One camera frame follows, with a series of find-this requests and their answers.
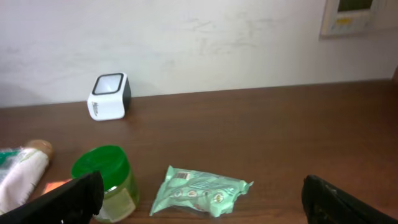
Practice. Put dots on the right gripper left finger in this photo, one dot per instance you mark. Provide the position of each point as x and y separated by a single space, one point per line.
77 201

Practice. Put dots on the green wipes packet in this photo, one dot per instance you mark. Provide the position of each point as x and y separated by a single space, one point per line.
10 157

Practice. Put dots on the white barcode scanner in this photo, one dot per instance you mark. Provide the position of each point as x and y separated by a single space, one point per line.
110 97

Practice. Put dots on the wall control panel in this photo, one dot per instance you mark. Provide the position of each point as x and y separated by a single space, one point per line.
351 17

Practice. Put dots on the green lid jar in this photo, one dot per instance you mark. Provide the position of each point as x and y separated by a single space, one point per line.
121 194

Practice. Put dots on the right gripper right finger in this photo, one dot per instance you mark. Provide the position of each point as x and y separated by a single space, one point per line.
325 203

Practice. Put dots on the orange tissue pack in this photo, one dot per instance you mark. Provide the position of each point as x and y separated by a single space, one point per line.
53 185

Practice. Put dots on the light green pouch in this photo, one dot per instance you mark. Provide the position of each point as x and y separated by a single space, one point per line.
200 191

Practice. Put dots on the white cream tube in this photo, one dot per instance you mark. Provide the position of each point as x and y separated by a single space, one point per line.
17 187

